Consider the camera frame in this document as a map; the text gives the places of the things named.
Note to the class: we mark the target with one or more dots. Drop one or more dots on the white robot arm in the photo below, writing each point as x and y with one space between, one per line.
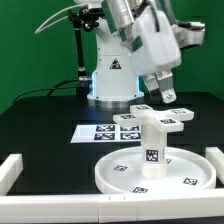
113 81

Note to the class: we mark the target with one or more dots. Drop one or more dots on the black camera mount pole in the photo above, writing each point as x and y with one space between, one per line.
81 46

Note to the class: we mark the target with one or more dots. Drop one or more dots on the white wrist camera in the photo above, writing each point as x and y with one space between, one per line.
189 35

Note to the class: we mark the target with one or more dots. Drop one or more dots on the white left fence bar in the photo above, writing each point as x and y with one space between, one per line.
10 170

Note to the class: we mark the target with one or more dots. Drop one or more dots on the white round table top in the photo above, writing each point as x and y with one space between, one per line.
135 170

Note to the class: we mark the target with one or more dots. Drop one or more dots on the white marker tag sheet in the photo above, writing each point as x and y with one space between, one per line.
105 133

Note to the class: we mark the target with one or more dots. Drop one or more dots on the white right fence bar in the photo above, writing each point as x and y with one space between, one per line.
216 157

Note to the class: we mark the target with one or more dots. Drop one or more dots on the white cross table base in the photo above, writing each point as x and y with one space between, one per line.
165 121

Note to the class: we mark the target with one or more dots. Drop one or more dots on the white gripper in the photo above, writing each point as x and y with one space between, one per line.
151 51

